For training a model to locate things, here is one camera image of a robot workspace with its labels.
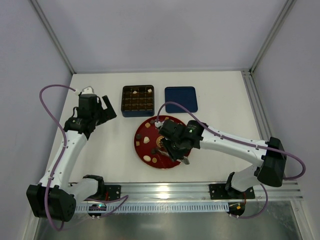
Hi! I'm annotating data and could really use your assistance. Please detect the round red plate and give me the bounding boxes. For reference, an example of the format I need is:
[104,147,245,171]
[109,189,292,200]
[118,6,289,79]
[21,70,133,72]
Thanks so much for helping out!
[133,116,181,170]

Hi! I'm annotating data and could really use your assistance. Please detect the right aluminium side rail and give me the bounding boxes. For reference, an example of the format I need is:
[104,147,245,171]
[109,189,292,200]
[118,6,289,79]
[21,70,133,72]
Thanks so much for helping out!
[241,69,272,140]

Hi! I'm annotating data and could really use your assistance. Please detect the blue chocolate box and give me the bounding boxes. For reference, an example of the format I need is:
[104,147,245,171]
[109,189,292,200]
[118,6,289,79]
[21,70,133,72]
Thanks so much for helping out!
[121,85,155,118]

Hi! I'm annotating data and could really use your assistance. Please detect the metal tongs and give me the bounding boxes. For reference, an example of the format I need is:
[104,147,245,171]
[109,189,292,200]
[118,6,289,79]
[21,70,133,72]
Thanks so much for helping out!
[156,147,183,163]

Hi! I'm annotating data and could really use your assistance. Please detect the left mounting plate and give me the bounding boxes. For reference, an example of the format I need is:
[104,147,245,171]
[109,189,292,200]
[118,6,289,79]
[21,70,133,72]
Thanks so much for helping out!
[104,184,122,201]

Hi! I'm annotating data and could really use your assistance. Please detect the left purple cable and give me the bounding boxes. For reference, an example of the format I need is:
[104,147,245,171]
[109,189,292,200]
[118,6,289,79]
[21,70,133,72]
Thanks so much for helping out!
[39,84,130,232]

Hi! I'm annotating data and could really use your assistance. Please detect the white oval chocolate bottom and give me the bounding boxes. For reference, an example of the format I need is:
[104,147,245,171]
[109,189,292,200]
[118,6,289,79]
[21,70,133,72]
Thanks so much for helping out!
[143,155,151,162]

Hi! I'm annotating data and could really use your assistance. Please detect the white heart chocolate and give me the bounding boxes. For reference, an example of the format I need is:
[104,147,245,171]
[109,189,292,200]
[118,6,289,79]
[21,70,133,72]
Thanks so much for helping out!
[143,136,150,144]

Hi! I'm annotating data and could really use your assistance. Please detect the mounting plate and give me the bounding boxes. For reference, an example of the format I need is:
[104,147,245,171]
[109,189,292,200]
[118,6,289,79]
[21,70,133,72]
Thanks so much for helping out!
[104,184,122,201]
[208,183,256,200]

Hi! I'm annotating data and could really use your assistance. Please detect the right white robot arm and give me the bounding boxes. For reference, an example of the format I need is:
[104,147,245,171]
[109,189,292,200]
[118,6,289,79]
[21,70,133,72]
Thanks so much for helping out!
[155,119,287,199]

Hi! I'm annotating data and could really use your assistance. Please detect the right mounting plate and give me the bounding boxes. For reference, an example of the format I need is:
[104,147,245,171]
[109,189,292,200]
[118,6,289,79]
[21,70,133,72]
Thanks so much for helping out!
[208,183,256,200]

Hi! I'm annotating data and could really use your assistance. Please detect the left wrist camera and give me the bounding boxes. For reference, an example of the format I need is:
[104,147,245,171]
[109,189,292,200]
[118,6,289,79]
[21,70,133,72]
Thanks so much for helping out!
[73,86,95,96]

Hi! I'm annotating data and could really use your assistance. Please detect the blue box lid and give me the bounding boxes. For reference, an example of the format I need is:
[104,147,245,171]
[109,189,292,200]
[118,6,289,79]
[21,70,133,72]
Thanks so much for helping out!
[164,86,198,113]

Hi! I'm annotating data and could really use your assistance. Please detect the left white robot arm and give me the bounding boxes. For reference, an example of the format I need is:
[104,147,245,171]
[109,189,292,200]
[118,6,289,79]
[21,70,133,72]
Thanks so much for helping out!
[26,93,117,222]

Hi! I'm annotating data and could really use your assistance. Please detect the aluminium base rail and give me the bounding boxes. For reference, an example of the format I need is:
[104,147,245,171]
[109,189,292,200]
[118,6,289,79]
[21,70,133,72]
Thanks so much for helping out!
[74,181,304,219]

